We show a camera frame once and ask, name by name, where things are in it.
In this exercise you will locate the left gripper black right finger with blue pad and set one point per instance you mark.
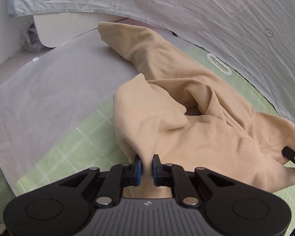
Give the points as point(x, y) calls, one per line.
point(188, 188)

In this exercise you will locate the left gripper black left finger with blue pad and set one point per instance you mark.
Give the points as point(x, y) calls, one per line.
point(105, 188)

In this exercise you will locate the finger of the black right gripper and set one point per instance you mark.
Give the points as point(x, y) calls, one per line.
point(289, 154)

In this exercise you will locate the beige long-sleeve garment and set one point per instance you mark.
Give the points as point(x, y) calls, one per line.
point(180, 110)

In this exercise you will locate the translucent zipper storage bag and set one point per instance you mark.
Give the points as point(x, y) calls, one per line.
point(49, 96)

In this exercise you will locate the green grid cutting mat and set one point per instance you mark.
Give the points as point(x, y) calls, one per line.
point(93, 142)

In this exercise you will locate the grey printed bed sheet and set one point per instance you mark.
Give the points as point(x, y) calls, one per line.
point(256, 37)

